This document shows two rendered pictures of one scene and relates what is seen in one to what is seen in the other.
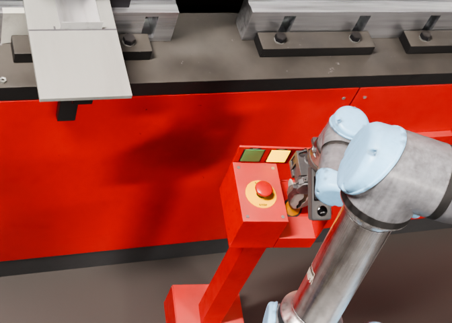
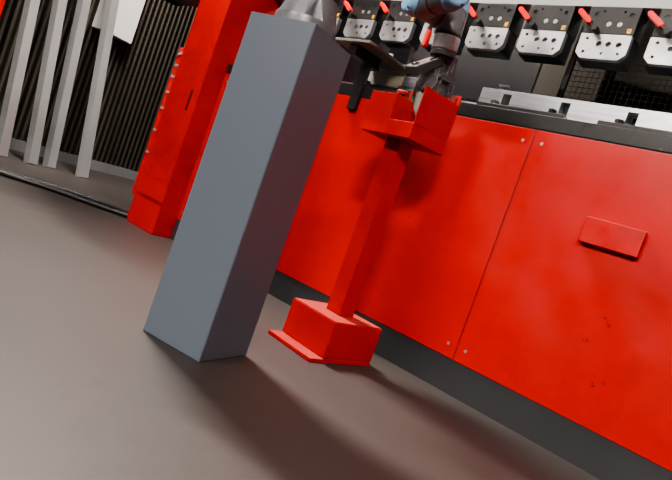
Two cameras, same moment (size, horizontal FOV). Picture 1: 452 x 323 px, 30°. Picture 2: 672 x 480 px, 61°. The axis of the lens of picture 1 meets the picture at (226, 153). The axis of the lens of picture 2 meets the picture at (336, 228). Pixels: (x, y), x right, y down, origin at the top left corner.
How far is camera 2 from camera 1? 2.62 m
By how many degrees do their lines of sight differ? 78
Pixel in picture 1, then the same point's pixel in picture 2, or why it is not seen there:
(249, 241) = (372, 119)
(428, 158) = not seen: outside the picture
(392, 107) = (570, 167)
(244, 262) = (373, 192)
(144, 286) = not seen: hidden behind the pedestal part
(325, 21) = (533, 103)
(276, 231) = (389, 106)
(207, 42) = not seen: hidden behind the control
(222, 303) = (346, 269)
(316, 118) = (500, 163)
